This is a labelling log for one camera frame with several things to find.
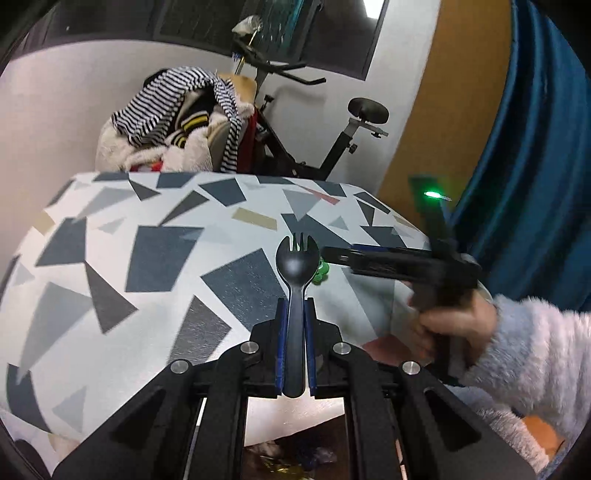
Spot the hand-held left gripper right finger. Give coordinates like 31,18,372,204
302,298,539,480

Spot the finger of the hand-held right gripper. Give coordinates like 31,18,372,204
321,244,435,281

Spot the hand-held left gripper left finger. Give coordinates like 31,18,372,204
53,298,289,480

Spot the black plastic spork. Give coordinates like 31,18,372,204
276,232,321,398

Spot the person's right hand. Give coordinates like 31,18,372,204
409,286,499,374

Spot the black exercise bike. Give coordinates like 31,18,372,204
231,16,391,181

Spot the geometric patterned tablecloth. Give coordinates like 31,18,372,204
0,171,432,468

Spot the person's fluffy white robe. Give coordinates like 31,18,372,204
443,388,568,474

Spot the wooden door panel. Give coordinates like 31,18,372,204
376,0,513,217

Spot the pile of clothes on chair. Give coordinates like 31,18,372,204
95,74,259,175

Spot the dark window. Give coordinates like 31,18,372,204
152,0,389,80

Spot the striped black white garment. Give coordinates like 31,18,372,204
111,67,243,174

